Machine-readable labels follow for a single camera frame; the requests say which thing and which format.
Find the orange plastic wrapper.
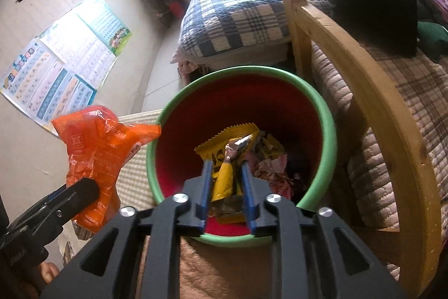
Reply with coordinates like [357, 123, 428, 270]
[52, 105, 162, 233]

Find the blue colourful wall poster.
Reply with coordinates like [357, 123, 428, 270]
[0, 36, 98, 136]

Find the red bin with green rim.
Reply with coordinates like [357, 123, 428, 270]
[146, 65, 337, 247]

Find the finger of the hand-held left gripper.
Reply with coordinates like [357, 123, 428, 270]
[52, 178, 100, 226]
[42, 189, 76, 207]

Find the white wall poster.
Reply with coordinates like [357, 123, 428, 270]
[40, 10, 118, 91]

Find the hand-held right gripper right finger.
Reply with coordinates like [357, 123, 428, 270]
[241, 162, 408, 299]

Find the peach fuzzy garment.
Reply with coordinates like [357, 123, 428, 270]
[138, 236, 291, 299]

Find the printed paper packet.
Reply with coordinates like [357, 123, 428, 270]
[63, 240, 76, 266]

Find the small yellow wrapper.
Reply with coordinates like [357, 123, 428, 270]
[257, 134, 286, 163]

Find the person's left hand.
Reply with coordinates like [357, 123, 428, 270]
[38, 261, 61, 287]

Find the light pink wrapper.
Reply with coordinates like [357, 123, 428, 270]
[255, 155, 295, 198]

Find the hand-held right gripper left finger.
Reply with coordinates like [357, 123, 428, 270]
[40, 161, 213, 299]

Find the green wall poster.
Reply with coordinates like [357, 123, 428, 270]
[76, 0, 133, 56]

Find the black cloth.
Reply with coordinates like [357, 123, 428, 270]
[317, 0, 419, 58]

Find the green cloth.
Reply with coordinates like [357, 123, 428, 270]
[416, 20, 448, 61]

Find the large yellow wrapper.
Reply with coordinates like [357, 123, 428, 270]
[194, 122, 261, 224]

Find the pink bed sheet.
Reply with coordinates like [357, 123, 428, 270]
[171, 47, 200, 75]

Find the plaid bedspread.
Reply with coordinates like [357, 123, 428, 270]
[178, 0, 328, 63]

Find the quilted chair cushion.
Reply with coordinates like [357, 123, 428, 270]
[310, 40, 448, 282]

